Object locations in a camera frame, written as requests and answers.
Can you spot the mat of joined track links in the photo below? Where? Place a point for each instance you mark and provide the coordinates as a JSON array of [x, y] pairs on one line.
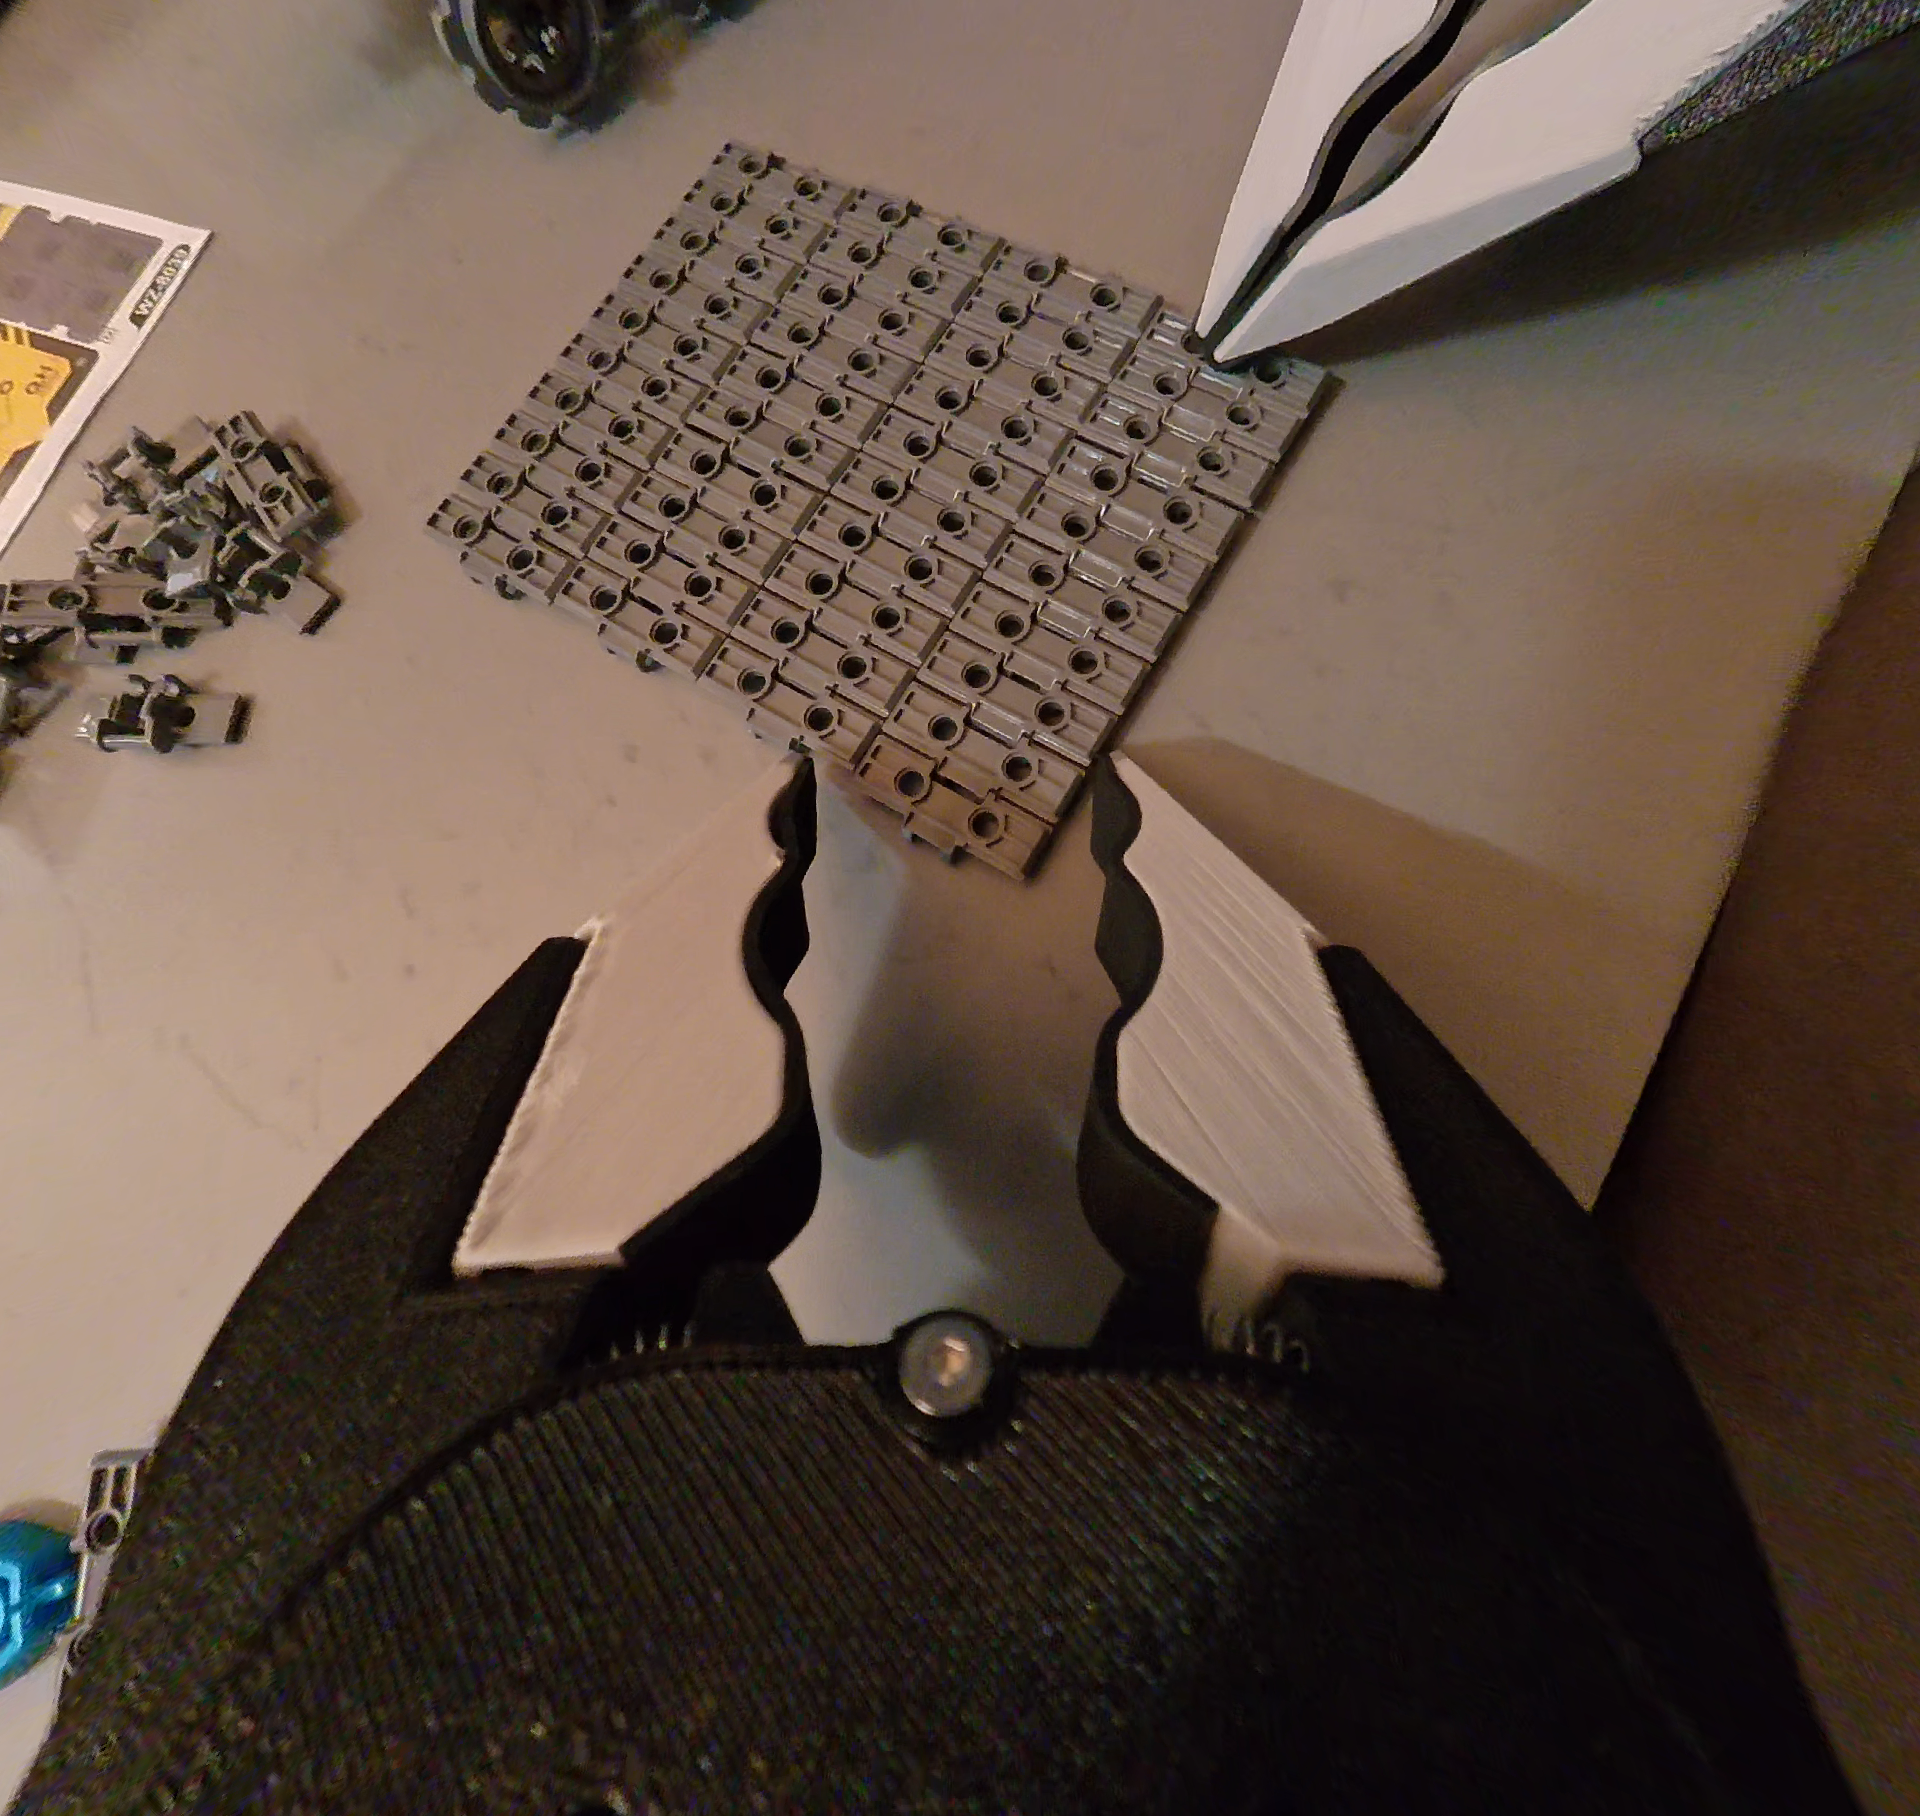
[[750, 421]]

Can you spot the strip of joined track links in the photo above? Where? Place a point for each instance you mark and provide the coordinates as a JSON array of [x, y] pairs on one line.
[[1104, 589]]

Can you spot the yellow black sticker sheet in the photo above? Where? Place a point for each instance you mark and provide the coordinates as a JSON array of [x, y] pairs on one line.
[[75, 332]]

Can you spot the blue brick separator tool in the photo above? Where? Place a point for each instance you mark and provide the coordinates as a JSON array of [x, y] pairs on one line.
[[29, 1600]]

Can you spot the yellow black toy vehicle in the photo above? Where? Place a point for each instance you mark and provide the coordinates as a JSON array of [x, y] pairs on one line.
[[525, 1]]

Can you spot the pile of track links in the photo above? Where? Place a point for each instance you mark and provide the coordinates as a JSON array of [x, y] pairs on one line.
[[180, 527]]

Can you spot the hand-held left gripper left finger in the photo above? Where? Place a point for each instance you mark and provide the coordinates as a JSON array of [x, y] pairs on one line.
[[645, 1082]]

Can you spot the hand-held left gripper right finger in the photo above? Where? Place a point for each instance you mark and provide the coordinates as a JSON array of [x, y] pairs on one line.
[[1274, 1097]]

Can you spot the small dark grey toy part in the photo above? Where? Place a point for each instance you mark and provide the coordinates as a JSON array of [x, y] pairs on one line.
[[107, 1501]]

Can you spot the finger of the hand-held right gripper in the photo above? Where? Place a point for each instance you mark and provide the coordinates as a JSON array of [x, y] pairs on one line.
[[1575, 122], [1349, 48]]

